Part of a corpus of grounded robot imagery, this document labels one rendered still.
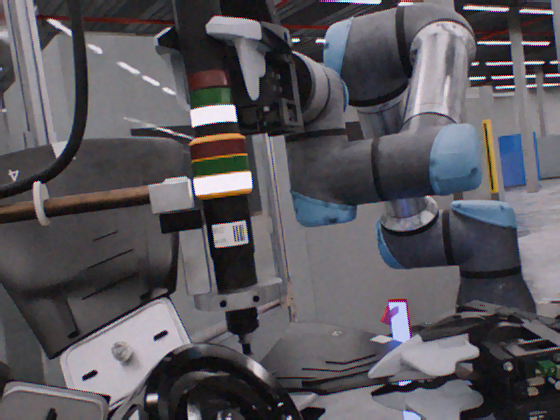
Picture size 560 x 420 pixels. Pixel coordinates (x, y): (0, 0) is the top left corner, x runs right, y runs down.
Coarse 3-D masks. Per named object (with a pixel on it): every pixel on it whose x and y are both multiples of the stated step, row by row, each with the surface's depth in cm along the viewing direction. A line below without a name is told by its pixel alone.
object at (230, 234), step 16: (208, 208) 45; (224, 208) 45; (240, 208) 45; (208, 224) 46; (224, 224) 45; (240, 224) 45; (208, 240) 46; (224, 240) 45; (240, 240) 45; (224, 256) 45; (240, 256) 45; (224, 272) 45; (240, 272) 45; (256, 272) 47; (224, 288) 46; (240, 320) 46; (256, 320) 47
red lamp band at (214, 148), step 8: (200, 144) 45; (208, 144) 44; (216, 144) 44; (224, 144) 44; (232, 144) 45; (240, 144) 45; (192, 152) 45; (200, 152) 45; (208, 152) 44; (216, 152) 44; (224, 152) 44; (232, 152) 45; (240, 152) 45
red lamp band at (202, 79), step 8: (200, 72) 44; (208, 72) 44; (216, 72) 45; (224, 72) 45; (192, 80) 45; (200, 80) 45; (208, 80) 44; (216, 80) 45; (224, 80) 45; (192, 88) 45
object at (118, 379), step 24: (144, 312) 46; (168, 312) 45; (96, 336) 45; (120, 336) 45; (144, 336) 44; (168, 336) 44; (72, 360) 44; (96, 360) 44; (144, 360) 43; (72, 384) 43; (96, 384) 43; (120, 384) 42
